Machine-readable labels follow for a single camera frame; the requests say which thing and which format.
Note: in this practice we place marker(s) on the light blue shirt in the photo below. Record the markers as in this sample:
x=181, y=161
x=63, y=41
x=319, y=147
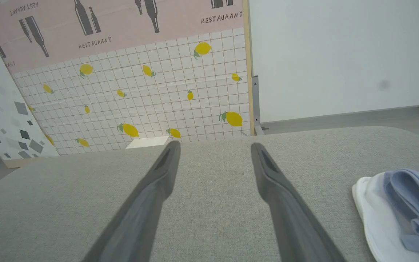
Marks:
x=406, y=214

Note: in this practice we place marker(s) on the grey metal panel stand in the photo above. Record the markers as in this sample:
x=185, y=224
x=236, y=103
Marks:
x=257, y=109

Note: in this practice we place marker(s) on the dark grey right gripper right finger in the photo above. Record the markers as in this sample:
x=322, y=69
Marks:
x=289, y=214

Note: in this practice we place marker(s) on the lemon print partition panel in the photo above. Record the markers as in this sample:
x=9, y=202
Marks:
x=140, y=72

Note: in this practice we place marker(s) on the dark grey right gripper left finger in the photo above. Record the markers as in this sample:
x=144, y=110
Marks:
x=140, y=211

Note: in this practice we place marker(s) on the grey terrazzo print panel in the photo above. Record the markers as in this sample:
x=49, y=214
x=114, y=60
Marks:
x=2, y=116

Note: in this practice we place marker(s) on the white box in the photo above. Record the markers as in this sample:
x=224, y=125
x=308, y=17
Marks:
x=147, y=142

